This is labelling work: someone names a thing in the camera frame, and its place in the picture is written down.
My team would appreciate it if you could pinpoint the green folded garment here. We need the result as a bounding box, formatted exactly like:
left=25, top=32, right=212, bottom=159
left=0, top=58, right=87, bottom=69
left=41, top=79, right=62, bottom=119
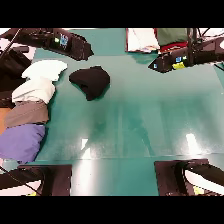
left=156, top=28, right=190, bottom=47

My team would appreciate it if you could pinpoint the white folded garment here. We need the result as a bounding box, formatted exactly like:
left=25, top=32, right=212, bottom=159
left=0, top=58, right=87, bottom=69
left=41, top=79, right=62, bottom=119
left=125, top=28, right=161, bottom=54

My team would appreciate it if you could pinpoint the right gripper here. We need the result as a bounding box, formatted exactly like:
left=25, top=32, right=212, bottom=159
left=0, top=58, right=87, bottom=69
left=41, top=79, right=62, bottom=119
left=148, top=50, right=188, bottom=74

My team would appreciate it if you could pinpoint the black shirt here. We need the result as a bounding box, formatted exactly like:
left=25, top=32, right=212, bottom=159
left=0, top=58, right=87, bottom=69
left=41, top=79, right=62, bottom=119
left=68, top=65, right=111, bottom=102

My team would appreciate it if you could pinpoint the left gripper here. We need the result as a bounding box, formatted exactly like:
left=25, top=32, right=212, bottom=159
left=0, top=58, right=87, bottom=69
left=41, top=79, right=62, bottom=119
left=69, top=33, right=95, bottom=62

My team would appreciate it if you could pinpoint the red folded garment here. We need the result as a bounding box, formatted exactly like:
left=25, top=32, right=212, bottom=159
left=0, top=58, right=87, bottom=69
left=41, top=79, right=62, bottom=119
left=159, top=41, right=190, bottom=55

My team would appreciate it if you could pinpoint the grey-brown garment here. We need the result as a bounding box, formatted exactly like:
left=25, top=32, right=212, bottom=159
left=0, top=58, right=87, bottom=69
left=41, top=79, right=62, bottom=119
left=3, top=100, right=51, bottom=129

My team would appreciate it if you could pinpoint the black cable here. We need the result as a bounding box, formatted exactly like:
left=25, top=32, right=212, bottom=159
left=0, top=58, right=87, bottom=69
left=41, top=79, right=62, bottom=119
left=0, top=28, right=22, bottom=58

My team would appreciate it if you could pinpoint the black garment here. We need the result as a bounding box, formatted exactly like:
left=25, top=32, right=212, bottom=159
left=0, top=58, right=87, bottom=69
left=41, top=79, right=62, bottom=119
left=0, top=46, right=33, bottom=110

